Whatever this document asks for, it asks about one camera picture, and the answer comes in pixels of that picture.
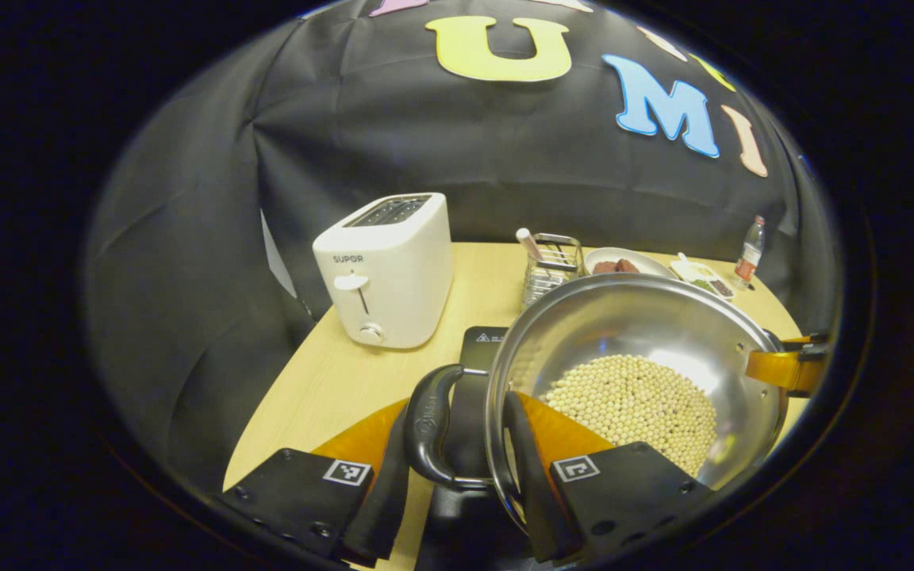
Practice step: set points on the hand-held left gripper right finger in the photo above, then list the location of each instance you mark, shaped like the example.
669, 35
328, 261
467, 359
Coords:
528, 476

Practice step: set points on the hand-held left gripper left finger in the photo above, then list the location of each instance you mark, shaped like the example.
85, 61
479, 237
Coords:
378, 507

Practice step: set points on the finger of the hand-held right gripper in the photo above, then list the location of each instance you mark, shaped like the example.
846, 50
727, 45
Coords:
806, 341
774, 369

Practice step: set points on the black induction cooktop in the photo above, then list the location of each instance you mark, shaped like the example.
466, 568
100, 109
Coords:
482, 349

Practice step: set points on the plastic bottle with red label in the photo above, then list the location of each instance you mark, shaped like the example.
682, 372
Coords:
750, 254

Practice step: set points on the white divided condiment tray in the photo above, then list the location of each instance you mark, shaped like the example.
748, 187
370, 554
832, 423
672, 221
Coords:
699, 274

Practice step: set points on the pile of soybeans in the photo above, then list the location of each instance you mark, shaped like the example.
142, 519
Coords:
631, 404

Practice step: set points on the white plate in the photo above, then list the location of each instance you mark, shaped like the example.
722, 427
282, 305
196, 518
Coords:
647, 259

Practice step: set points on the brown meat slice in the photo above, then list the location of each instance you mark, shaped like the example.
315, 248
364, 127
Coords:
627, 266
604, 268

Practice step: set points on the white toaster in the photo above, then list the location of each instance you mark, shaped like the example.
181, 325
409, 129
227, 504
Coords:
393, 277

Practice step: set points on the black backdrop cloth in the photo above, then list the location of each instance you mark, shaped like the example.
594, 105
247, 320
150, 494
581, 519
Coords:
425, 135

